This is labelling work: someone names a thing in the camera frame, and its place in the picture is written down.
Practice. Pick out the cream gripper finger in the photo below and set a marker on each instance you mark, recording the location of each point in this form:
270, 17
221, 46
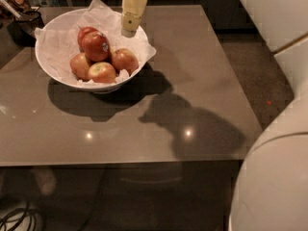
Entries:
132, 11

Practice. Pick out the red apple with sticker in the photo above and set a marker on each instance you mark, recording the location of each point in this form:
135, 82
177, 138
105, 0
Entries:
96, 46

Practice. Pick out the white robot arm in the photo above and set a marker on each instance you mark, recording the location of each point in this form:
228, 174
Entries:
203, 117

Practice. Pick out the red apple at back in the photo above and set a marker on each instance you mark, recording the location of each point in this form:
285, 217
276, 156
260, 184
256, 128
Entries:
82, 32

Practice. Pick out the right red apple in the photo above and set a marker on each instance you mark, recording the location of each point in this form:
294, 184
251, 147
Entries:
125, 59

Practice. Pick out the white ceramic bowl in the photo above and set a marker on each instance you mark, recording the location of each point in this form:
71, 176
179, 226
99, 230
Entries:
48, 60

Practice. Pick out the front yellow-red apple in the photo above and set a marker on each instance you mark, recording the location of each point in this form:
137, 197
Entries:
102, 73

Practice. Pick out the yellow-red apple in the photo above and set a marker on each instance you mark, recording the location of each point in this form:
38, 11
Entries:
102, 73
80, 65

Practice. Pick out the left yellow-red apple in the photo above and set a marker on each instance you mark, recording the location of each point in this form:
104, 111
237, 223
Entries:
80, 65

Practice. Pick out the white crumpled paper liner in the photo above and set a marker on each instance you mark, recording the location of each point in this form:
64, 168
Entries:
64, 39

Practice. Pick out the black basket with items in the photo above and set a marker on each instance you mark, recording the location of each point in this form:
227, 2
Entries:
25, 21

